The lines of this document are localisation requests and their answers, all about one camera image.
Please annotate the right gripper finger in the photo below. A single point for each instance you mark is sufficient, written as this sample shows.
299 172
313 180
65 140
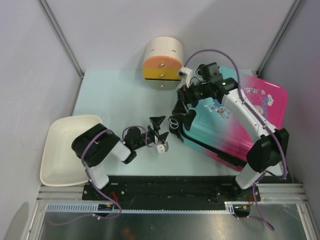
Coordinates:
180 108
184 118

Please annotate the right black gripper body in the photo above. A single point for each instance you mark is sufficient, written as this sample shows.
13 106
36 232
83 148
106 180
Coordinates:
194 93

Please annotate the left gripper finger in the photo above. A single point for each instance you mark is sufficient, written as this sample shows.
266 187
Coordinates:
157 121
162 137

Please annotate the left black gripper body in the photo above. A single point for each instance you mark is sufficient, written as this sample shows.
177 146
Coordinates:
149 137

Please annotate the pink and teal kids suitcase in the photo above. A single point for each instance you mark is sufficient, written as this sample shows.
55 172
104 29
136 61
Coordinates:
235 125

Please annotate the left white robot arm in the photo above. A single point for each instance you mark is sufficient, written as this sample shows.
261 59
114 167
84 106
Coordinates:
96 145

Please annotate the cream round drawer cabinet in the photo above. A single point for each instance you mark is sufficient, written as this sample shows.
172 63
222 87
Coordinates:
163 58

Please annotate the white rectangular tray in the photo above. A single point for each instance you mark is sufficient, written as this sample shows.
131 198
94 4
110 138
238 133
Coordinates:
60 167

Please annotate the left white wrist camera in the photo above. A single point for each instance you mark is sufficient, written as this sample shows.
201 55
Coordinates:
162 146

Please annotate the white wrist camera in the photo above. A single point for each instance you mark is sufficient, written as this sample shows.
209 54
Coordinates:
186 74
162 146

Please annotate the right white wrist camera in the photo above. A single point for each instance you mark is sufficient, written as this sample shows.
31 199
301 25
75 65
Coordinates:
186 74

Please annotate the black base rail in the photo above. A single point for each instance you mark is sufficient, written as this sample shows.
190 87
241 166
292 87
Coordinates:
173 192

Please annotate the grey slotted cable duct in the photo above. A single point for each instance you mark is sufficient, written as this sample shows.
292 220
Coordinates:
105 208

